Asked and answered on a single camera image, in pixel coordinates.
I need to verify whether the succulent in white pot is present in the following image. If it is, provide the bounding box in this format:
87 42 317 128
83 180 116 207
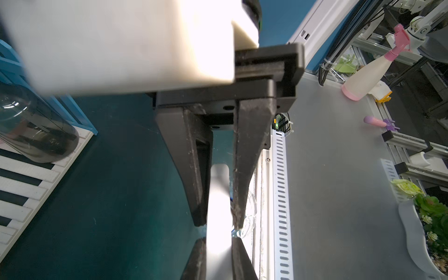
390 179 448 279

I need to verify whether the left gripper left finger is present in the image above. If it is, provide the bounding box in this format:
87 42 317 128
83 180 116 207
180 238 207 280

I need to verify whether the right circuit board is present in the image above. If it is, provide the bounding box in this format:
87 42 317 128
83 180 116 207
272 113 293 134

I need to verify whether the pink purple small tool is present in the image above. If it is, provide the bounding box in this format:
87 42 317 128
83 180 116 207
364 115 400 131

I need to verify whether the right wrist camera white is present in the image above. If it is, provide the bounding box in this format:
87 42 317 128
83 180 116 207
1 1 259 96

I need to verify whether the white pink spray bottle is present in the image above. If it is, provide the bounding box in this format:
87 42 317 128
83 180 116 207
341 24 410 102

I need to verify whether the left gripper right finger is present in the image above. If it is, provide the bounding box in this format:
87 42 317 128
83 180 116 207
232 237 258 280

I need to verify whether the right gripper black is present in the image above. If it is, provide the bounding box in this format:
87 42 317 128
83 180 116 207
154 43 305 229

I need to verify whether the clear white spray bottle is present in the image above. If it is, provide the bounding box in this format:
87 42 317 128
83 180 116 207
205 163 258 280

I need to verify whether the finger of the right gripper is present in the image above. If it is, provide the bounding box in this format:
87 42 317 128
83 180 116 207
155 107 213 227

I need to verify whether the blue white slatted shelf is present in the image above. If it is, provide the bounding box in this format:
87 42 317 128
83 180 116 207
0 39 99 263

